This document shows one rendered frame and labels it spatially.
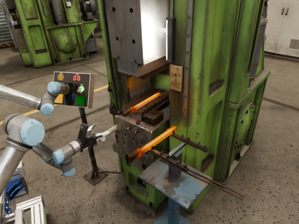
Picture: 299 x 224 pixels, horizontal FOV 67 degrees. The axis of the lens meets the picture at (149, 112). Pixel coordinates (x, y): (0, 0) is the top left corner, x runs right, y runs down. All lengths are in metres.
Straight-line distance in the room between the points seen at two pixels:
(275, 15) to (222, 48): 4.95
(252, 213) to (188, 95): 1.31
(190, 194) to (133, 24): 1.09
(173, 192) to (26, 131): 0.90
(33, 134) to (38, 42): 5.35
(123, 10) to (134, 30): 0.14
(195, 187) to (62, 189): 1.54
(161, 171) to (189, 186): 0.22
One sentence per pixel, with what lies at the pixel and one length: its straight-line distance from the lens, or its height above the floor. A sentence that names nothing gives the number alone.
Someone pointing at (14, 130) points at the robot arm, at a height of 1.27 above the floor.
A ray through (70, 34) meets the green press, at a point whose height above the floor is 0.71.
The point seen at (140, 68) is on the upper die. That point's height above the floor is 1.33.
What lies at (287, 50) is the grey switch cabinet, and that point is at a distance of 6.63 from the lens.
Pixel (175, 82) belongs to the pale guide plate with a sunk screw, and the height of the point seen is 1.25.
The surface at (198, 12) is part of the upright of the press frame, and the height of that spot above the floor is 1.67.
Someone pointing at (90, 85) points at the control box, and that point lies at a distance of 1.91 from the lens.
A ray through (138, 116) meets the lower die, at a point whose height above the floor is 0.95.
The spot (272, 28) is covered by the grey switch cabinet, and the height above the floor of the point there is 0.68.
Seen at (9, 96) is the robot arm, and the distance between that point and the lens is 1.55.
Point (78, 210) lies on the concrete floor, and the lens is 2.41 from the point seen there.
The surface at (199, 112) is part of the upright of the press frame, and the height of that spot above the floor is 1.06.
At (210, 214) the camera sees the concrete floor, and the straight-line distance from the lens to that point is 2.30.
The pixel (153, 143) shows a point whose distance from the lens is 1.40.
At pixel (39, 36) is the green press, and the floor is 0.73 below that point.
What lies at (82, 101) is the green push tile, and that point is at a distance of 1.92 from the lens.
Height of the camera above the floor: 1.84
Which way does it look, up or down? 30 degrees down
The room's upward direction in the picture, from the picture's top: 3 degrees counter-clockwise
